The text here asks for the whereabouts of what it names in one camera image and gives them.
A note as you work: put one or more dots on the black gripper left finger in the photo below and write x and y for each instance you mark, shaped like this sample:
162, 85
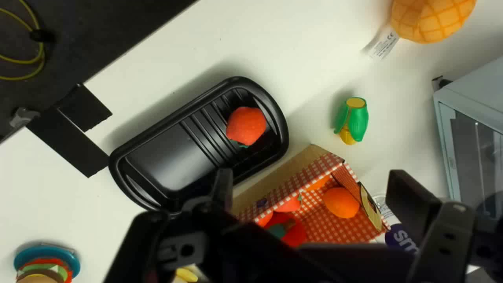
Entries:
173, 246

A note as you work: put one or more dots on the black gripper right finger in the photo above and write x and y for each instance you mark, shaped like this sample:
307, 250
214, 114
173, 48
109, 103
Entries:
445, 236

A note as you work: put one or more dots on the black plastic tray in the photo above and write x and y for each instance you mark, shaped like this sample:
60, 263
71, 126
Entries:
173, 158

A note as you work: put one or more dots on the light blue box appliance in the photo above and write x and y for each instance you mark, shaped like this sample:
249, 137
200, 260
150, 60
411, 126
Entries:
472, 120

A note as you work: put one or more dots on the orange checkered cardboard box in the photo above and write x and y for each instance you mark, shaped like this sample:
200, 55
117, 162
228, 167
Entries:
315, 181

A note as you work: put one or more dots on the small yellow toy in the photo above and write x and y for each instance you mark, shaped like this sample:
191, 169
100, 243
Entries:
188, 274

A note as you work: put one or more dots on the clear plastic water bottle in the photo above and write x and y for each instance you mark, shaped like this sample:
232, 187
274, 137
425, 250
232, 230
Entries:
401, 238

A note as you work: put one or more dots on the orange toy fruit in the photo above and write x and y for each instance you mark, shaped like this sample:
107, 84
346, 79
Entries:
340, 203

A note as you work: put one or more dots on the toy burger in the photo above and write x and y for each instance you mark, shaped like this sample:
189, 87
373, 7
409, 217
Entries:
45, 271

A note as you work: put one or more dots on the orange-red round toy fruit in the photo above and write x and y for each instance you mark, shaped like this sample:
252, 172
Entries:
246, 126

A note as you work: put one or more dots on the black tape piece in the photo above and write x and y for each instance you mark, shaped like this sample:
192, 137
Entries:
68, 147
87, 107

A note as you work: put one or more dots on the green and yellow corn toy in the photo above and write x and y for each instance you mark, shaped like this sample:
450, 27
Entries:
354, 121

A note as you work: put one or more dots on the small blue plate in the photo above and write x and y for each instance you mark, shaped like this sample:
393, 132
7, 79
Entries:
26, 257

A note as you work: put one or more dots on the orange plush pineapple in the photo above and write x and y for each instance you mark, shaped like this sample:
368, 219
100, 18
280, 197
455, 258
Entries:
433, 18

